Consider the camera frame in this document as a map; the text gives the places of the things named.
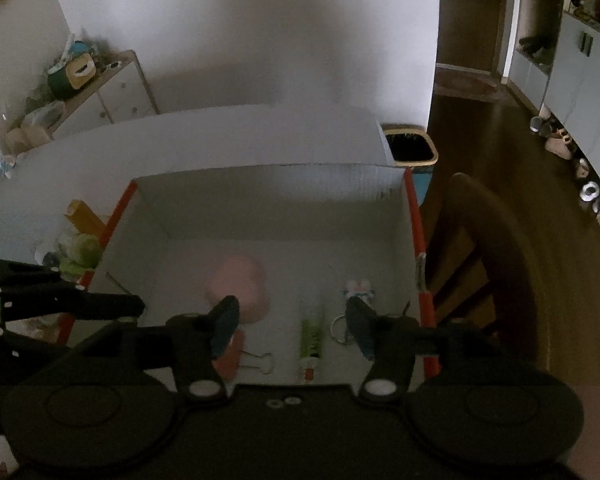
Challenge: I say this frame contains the red cardboard box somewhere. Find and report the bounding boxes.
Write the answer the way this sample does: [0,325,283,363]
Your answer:
[60,164,438,387]

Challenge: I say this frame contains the pink soft object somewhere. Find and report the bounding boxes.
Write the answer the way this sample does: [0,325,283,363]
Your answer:
[205,255,272,324]

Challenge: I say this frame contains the green tissue box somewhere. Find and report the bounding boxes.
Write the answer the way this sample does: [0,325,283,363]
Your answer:
[47,54,101,101]

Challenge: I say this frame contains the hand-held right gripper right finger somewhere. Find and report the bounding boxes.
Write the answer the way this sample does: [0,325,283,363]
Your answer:
[345,296,546,407]

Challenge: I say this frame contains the white side cabinet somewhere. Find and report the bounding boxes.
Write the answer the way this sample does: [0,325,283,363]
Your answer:
[50,50,160,137]

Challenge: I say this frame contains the crumpled white blue packet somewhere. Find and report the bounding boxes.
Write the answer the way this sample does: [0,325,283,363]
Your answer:
[0,146,19,179]

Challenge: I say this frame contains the white wall cabinet unit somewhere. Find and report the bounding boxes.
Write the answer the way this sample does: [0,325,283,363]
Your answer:
[505,0,600,223]

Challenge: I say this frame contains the green tube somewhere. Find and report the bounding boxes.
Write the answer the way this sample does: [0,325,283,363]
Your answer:
[297,300,327,386]

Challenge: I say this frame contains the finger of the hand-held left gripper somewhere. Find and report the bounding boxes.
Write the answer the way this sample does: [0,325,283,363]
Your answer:
[0,255,88,295]
[0,290,147,322]

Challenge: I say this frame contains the beige shoe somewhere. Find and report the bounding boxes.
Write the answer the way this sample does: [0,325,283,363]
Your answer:
[545,130,577,161]

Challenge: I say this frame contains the bunny keychain with ring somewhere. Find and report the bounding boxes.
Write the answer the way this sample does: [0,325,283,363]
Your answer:
[330,279,381,346]

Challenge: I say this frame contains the brown door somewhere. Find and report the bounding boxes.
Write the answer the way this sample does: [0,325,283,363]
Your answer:
[437,0,512,78]

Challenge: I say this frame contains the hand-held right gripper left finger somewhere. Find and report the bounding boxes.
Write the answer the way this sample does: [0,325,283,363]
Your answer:
[67,294,241,405]

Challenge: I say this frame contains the brown door mat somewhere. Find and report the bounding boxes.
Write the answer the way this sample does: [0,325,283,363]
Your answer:
[434,62,522,104]

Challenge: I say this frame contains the clear plastic bag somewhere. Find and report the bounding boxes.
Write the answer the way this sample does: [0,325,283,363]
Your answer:
[22,101,67,129]

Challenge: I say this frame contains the wooden chair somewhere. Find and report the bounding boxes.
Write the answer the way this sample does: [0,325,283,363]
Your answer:
[422,172,542,367]

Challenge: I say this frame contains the white bottle green cap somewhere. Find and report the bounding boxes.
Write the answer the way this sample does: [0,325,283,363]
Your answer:
[55,232,104,281]

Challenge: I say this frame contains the woven trash bin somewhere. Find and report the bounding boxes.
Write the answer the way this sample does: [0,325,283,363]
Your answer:
[382,126,439,169]

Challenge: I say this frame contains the yellow cylindrical block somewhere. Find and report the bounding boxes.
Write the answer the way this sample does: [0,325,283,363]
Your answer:
[64,199,108,237]

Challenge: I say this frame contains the dark shoes in niche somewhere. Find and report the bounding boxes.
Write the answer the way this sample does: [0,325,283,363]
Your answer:
[519,34,552,55]

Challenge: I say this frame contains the beige bag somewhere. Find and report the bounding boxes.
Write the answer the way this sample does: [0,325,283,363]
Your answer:
[5,126,52,155]

